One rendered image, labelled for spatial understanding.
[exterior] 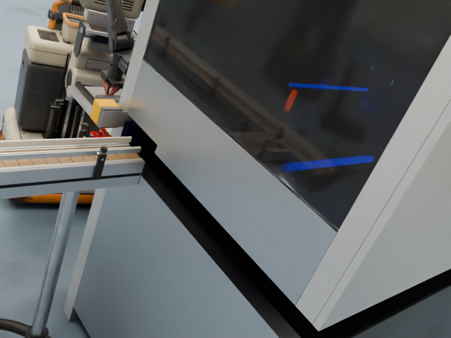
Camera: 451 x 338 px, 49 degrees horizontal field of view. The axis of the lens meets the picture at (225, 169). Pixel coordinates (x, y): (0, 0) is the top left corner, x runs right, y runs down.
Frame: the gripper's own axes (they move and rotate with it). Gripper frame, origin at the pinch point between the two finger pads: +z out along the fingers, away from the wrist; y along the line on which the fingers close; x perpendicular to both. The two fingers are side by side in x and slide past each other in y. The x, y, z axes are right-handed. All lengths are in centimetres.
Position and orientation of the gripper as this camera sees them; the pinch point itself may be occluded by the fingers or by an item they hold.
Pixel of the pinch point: (108, 96)
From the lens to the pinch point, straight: 205.6
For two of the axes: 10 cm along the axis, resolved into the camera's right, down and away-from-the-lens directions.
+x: 7.3, -0.7, 6.8
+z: -3.7, 7.9, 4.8
